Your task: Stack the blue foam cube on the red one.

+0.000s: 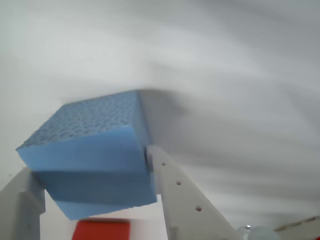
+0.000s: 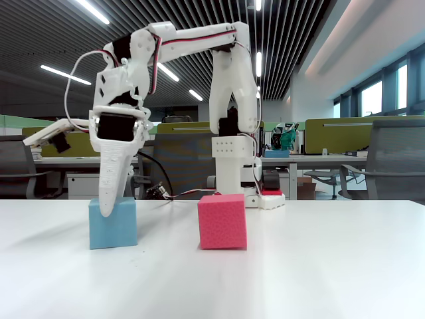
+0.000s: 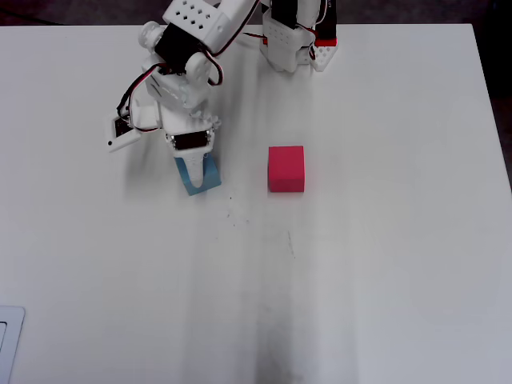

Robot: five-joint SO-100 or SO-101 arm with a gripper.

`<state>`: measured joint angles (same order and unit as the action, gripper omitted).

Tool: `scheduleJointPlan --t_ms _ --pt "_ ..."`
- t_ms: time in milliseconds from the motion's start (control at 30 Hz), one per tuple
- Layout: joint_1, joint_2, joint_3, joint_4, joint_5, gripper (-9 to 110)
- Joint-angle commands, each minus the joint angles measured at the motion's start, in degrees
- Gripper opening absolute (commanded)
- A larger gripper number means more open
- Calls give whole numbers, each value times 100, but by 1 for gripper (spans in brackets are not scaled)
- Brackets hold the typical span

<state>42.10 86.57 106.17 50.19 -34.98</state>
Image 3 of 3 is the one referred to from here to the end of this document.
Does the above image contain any servo wire loop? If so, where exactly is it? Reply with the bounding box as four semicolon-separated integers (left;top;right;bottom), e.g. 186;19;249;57
206;50;225;87
115;63;169;135

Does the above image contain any red foam cube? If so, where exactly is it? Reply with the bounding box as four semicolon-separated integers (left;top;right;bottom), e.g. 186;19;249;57
266;145;307;195

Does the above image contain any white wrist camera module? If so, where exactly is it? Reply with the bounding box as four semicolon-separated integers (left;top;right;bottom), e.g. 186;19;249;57
104;104;161;155

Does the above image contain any silver grey laptop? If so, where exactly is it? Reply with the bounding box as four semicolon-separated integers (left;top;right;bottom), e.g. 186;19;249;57
0;305;26;384

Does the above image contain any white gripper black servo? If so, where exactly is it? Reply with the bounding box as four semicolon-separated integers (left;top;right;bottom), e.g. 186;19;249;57
145;73;222;190

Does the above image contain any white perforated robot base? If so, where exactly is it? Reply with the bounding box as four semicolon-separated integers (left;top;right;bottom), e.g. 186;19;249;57
259;15;341;74

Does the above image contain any blue foam cube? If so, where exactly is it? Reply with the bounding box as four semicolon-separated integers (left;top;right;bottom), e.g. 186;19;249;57
174;154;222;198

